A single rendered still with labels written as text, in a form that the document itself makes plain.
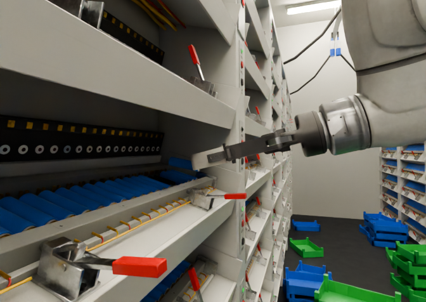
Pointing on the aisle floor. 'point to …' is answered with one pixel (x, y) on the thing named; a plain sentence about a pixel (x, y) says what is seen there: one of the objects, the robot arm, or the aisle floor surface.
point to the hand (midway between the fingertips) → (210, 158)
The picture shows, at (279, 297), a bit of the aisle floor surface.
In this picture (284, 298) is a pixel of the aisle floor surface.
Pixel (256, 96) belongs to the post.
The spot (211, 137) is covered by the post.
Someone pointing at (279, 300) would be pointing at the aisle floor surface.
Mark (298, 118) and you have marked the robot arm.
